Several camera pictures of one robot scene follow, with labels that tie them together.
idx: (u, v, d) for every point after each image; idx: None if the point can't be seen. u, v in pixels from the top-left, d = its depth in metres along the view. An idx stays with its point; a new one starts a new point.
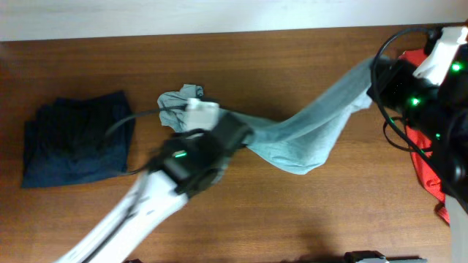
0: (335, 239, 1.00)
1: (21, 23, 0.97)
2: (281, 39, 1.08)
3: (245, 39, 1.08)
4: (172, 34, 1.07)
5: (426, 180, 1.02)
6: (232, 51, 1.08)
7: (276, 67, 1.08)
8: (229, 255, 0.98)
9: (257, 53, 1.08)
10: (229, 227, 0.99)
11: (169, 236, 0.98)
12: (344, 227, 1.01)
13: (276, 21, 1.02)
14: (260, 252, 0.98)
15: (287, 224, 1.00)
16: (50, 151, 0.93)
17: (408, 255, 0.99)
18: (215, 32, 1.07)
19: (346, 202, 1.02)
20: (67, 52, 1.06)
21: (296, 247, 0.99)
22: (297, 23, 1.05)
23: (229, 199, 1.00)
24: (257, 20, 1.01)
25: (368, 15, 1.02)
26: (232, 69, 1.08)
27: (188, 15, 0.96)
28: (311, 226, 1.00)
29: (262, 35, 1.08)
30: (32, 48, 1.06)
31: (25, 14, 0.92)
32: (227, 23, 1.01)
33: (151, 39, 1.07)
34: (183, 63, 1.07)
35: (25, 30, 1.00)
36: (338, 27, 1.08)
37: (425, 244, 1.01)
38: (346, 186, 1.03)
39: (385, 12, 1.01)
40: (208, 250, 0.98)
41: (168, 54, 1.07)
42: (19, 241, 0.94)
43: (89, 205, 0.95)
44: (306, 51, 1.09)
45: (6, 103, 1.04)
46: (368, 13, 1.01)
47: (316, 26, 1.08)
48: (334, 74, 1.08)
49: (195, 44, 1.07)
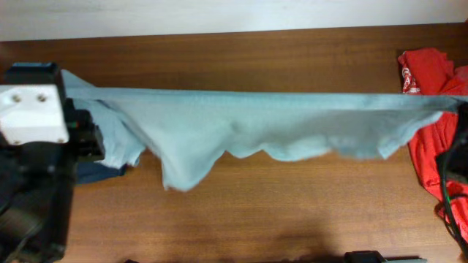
0: (335, 239, 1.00)
1: (21, 23, 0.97)
2: (281, 39, 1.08)
3: (245, 39, 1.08)
4: (173, 35, 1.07)
5: (426, 181, 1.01)
6: (232, 51, 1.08)
7: (276, 66, 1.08)
8: (229, 255, 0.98)
9: (257, 52, 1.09)
10: (229, 228, 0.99)
11: (168, 236, 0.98)
12: (344, 227, 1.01)
13: (276, 21, 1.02)
14: (260, 252, 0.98)
15: (287, 223, 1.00)
16: None
17: (408, 255, 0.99)
18: (216, 32, 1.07)
19: (346, 202, 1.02)
20: (66, 52, 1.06)
21: (296, 247, 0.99)
22: (297, 23, 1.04)
23: (229, 200, 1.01)
24: (257, 20, 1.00)
25: (368, 14, 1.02)
26: (232, 69, 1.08)
27: (189, 15, 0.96)
28: (311, 226, 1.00)
29: (262, 36, 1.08)
30: (31, 48, 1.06)
31: (25, 14, 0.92)
32: (227, 22, 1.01)
33: (151, 39, 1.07)
34: (184, 63, 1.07)
35: (24, 30, 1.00)
36: (338, 27, 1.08)
37: (425, 244, 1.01)
38: (345, 186, 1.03)
39: (385, 12, 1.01)
40: (208, 250, 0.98)
41: (167, 54, 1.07)
42: None
43: (88, 207, 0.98)
44: (306, 51, 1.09)
45: None
46: (368, 13, 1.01)
47: (316, 26, 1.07)
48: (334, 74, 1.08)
49: (196, 44, 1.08)
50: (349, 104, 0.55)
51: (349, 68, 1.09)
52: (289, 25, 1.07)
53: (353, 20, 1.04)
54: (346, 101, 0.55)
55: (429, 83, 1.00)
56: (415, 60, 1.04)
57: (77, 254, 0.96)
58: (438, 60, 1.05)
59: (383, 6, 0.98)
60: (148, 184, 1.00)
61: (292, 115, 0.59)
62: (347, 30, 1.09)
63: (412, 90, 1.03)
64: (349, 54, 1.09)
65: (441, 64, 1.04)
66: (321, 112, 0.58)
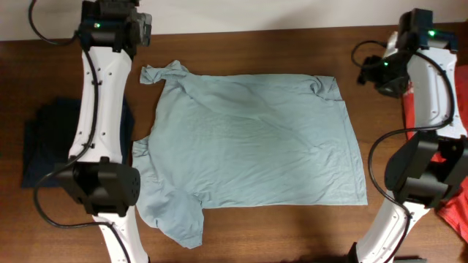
0: (336, 239, 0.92)
1: (52, 22, 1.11)
2: (276, 40, 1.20)
3: (245, 38, 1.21)
4: (180, 34, 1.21)
5: None
6: (232, 53, 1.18)
7: (276, 66, 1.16)
8: (230, 255, 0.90)
9: (256, 52, 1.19)
10: (229, 227, 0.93)
11: (156, 237, 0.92)
12: (343, 227, 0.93)
13: (270, 17, 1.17)
14: (260, 252, 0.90)
15: (287, 223, 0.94)
16: (52, 151, 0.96)
17: (408, 255, 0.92)
18: (219, 36, 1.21)
19: (351, 197, 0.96)
20: (75, 54, 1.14)
21: (296, 247, 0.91)
22: (288, 24, 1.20)
23: (235, 196, 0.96)
24: (254, 19, 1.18)
25: (349, 14, 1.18)
26: (234, 69, 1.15)
27: (194, 14, 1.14)
28: (312, 226, 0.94)
29: (262, 37, 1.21)
30: (44, 52, 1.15)
31: (53, 12, 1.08)
32: (229, 22, 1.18)
33: (164, 44, 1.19)
34: (187, 63, 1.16)
35: (45, 31, 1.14)
36: (327, 29, 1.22)
37: (428, 244, 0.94)
38: (355, 178, 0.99)
39: (363, 14, 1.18)
40: (208, 250, 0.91)
41: (175, 58, 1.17)
42: (9, 237, 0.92)
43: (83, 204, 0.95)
44: (302, 50, 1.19)
45: (9, 101, 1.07)
46: (349, 13, 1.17)
47: (309, 27, 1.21)
48: (327, 71, 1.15)
49: (202, 44, 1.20)
50: (259, 74, 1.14)
51: (342, 67, 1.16)
52: (283, 27, 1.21)
53: (338, 21, 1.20)
54: (260, 77, 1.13)
55: None
56: None
57: (63, 253, 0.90)
58: None
59: (360, 4, 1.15)
60: (143, 185, 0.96)
61: (240, 90, 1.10)
62: (337, 34, 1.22)
63: None
64: (338, 55, 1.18)
65: None
66: (257, 81, 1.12)
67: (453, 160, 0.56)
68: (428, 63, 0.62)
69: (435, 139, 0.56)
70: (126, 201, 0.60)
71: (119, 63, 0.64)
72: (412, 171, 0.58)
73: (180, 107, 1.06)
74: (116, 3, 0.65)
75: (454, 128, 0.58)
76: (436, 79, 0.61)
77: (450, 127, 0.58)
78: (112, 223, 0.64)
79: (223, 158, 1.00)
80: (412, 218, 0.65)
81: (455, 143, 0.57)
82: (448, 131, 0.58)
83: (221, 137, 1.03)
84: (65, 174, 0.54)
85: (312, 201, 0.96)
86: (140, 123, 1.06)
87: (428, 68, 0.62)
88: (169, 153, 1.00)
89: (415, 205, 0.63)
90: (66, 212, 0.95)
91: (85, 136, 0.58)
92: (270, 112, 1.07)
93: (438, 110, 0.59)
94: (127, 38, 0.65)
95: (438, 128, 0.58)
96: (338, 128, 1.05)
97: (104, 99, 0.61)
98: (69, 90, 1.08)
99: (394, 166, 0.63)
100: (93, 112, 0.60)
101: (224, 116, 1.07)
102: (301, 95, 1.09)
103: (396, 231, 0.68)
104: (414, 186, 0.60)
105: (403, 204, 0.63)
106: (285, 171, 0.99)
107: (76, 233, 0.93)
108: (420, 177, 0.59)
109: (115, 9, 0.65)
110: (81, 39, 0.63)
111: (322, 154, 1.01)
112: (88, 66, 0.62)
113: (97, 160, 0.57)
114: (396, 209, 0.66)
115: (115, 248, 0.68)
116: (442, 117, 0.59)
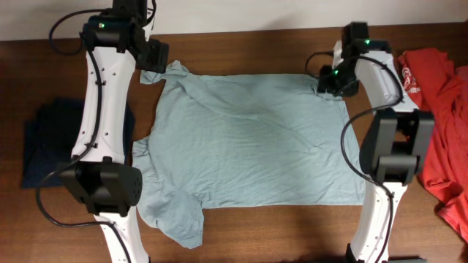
0: (336, 238, 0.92)
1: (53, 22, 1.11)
2: (277, 40, 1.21)
3: (246, 38, 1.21)
4: (181, 34, 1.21)
5: (426, 180, 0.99)
6: (232, 53, 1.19)
7: (275, 66, 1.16)
8: (229, 255, 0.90)
9: (256, 52, 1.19)
10: (229, 227, 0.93)
11: (156, 237, 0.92)
12: (343, 227, 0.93)
13: (271, 17, 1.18)
14: (260, 252, 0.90)
15: (287, 223, 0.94)
16: (53, 151, 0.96)
17: (408, 255, 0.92)
18: (219, 36, 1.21)
19: (351, 197, 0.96)
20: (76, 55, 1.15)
21: (295, 247, 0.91)
22: (289, 24, 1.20)
23: (235, 196, 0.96)
24: (254, 19, 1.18)
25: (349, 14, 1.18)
26: (233, 69, 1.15)
27: (194, 14, 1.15)
28: (312, 226, 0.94)
29: (262, 37, 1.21)
30: (44, 52, 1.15)
31: (53, 12, 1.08)
32: (229, 22, 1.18)
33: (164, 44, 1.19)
34: (187, 63, 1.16)
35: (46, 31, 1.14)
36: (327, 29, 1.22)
37: (428, 244, 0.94)
38: (355, 178, 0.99)
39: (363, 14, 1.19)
40: (208, 250, 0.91)
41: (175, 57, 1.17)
42: (9, 237, 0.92)
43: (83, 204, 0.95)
44: (302, 50, 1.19)
45: (10, 101, 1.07)
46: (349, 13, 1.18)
47: (309, 27, 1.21)
48: None
49: (202, 44, 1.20)
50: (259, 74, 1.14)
51: None
52: (283, 27, 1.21)
53: (338, 22, 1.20)
54: (260, 77, 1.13)
55: (429, 82, 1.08)
56: (415, 59, 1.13)
57: (64, 253, 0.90)
58: (436, 58, 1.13)
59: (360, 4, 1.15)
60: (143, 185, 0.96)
61: (240, 90, 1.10)
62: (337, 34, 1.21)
63: (412, 90, 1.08)
64: None
65: (441, 64, 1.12)
66: (257, 81, 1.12)
67: (414, 132, 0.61)
68: (371, 63, 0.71)
69: (395, 114, 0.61)
70: (127, 201, 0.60)
71: (124, 63, 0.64)
72: (381, 146, 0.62)
73: (179, 106, 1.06)
74: (126, 11, 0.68)
75: (406, 104, 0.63)
76: (382, 71, 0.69)
77: (402, 104, 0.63)
78: (113, 223, 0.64)
79: (223, 158, 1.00)
80: (393, 199, 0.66)
81: (410, 115, 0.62)
82: (401, 107, 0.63)
83: (221, 137, 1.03)
84: (68, 173, 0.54)
85: (312, 201, 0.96)
86: (140, 123, 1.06)
87: (372, 66, 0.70)
88: (168, 153, 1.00)
89: (395, 185, 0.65)
90: (66, 212, 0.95)
91: (89, 134, 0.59)
92: (270, 112, 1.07)
93: (389, 93, 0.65)
94: (132, 36, 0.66)
95: (392, 106, 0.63)
96: (338, 128, 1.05)
97: (108, 98, 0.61)
98: (69, 90, 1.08)
99: (365, 151, 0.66)
100: (97, 110, 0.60)
101: (224, 115, 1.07)
102: (300, 94, 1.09)
103: (382, 217, 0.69)
104: (388, 164, 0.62)
105: (384, 185, 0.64)
106: (285, 171, 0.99)
107: (76, 233, 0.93)
108: (391, 153, 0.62)
109: (123, 12, 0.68)
110: (85, 41, 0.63)
111: (322, 154, 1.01)
112: (93, 66, 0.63)
113: (99, 160, 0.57)
114: (377, 191, 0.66)
115: (116, 248, 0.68)
116: (393, 97, 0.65)
